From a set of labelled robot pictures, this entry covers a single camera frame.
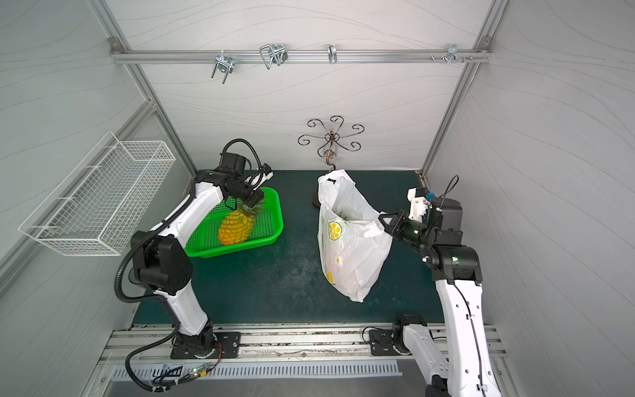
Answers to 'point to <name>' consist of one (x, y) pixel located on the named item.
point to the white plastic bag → (355, 246)
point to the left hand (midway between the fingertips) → (260, 193)
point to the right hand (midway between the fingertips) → (381, 216)
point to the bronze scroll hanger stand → (316, 198)
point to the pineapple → (236, 226)
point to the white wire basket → (94, 211)
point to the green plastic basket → (267, 227)
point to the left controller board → (200, 371)
